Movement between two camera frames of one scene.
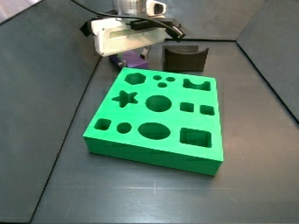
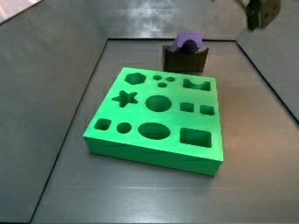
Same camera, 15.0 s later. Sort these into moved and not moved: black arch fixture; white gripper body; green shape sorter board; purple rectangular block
Moved: purple rectangular block; white gripper body
Not moved: black arch fixture; green shape sorter board
